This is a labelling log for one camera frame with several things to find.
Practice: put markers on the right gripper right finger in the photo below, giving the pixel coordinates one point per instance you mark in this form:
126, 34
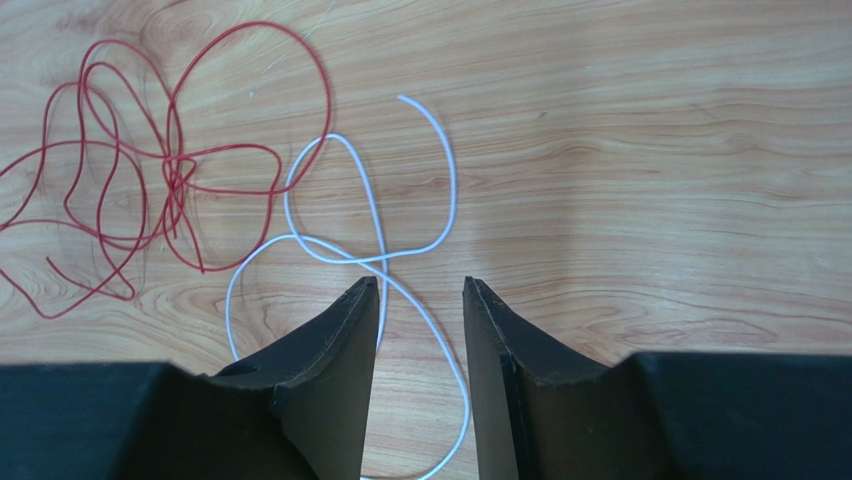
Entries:
544, 411

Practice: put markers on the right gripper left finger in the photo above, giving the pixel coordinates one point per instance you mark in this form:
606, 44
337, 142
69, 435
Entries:
296, 409

